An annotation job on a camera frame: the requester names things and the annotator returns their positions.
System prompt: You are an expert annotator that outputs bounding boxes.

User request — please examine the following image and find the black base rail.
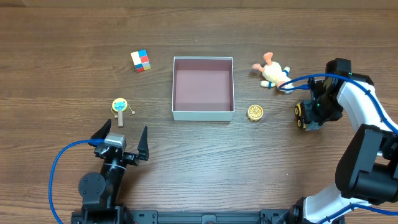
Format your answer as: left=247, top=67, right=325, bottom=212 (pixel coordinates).
left=70, top=209, right=299, bottom=224

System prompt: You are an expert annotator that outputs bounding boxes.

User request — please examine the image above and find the white box, maroon inside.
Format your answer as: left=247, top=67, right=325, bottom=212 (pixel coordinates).
left=172, top=57, right=235, bottom=121

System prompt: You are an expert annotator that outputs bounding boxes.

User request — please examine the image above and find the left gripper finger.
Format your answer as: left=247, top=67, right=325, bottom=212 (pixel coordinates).
left=137, top=126, right=149, bottom=161
left=91, top=119, right=112, bottom=139

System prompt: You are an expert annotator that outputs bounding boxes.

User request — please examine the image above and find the left blue cable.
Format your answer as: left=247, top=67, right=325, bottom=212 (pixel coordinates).
left=48, top=139, right=106, bottom=224

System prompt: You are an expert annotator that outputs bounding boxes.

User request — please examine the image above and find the right blue cable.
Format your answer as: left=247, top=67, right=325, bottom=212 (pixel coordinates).
left=278, top=73, right=398, bottom=224

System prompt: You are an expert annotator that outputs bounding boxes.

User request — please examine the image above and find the yellow grey toy truck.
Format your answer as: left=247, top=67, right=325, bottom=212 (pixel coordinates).
left=294, top=100, right=320, bottom=131

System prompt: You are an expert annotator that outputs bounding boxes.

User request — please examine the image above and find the plush duck toy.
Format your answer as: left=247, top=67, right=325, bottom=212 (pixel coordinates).
left=252, top=52, right=291, bottom=88

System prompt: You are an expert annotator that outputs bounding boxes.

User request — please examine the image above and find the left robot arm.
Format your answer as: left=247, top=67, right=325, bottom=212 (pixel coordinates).
left=71, top=119, right=149, bottom=224

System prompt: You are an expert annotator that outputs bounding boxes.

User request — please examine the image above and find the blue cable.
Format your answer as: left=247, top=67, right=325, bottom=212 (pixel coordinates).
left=48, top=139, right=106, bottom=224
left=278, top=73, right=398, bottom=224

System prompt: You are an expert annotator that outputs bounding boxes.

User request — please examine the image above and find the wooden cat rattle drum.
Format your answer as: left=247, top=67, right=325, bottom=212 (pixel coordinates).
left=111, top=98, right=136, bottom=128

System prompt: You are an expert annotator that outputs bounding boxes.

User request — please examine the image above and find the multicolour puzzle cube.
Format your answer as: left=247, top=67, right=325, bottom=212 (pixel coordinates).
left=131, top=49, right=151, bottom=72

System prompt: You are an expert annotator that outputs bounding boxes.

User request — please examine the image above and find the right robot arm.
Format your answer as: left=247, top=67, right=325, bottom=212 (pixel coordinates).
left=284, top=58, right=397, bottom=223

